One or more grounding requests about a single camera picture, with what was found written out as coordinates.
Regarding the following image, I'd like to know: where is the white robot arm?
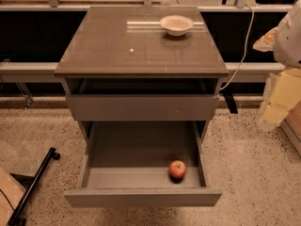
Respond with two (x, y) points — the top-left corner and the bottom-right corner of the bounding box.
(253, 0), (301, 131)

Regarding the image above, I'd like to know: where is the red apple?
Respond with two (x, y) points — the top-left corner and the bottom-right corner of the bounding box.
(168, 160), (186, 180)

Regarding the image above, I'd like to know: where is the cardboard box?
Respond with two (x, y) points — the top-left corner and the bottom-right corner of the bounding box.
(281, 102), (301, 155)

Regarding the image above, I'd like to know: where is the black stand leg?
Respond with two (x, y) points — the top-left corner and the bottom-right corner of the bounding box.
(6, 148), (60, 226)

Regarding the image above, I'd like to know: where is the wooden board at left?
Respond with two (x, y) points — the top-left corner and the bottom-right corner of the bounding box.
(0, 167), (25, 226)

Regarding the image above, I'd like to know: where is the metal railing frame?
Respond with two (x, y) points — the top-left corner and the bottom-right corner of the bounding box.
(0, 0), (301, 84)

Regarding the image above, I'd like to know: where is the grey drawer cabinet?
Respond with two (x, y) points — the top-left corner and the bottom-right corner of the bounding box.
(55, 7), (228, 141)

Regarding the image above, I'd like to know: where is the white cable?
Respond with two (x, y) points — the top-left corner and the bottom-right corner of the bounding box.
(219, 4), (256, 91)

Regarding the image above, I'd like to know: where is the white bowl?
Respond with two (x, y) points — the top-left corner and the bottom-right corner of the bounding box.
(160, 15), (194, 37)

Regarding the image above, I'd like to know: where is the open middle drawer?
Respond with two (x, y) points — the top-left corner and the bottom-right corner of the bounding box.
(64, 121), (221, 207)

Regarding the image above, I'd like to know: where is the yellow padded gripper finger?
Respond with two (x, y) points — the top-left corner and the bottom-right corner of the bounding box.
(253, 27), (277, 52)
(257, 68), (301, 131)

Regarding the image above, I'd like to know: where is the top grey drawer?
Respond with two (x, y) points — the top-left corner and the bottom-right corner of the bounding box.
(65, 78), (221, 122)

